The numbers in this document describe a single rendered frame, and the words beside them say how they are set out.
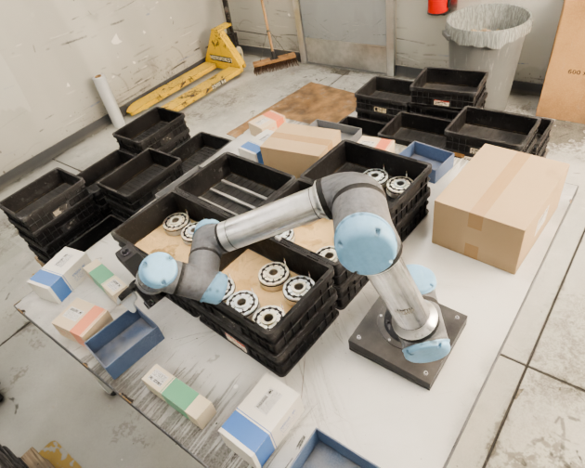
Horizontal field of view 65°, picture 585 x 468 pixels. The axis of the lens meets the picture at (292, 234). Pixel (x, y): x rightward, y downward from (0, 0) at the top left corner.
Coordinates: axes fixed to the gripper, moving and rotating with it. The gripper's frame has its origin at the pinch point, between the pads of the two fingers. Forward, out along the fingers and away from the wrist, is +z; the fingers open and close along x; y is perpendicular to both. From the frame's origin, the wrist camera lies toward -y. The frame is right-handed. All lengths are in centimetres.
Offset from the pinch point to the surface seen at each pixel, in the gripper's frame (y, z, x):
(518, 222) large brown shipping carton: 56, -34, 95
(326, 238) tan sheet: 25, 6, 60
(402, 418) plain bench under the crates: 72, -22, 28
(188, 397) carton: 33.6, 6.2, -8.3
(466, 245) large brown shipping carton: 57, -13, 91
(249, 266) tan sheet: 16.2, 14.4, 33.7
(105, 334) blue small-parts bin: 4.1, 37.4, -13.2
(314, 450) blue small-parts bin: 63, -14, 6
